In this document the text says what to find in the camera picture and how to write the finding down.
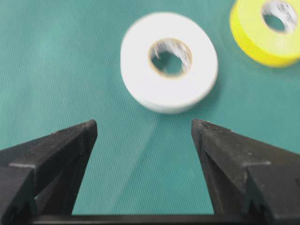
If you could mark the white tape roll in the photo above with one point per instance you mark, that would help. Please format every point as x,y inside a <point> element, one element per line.
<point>167,62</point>

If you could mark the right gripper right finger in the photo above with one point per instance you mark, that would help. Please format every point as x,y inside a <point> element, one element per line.
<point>247,177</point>

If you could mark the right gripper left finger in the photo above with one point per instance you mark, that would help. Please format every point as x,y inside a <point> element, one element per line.
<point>43,176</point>

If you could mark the yellow tape roll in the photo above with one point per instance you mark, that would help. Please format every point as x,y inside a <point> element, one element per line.
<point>256,39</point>

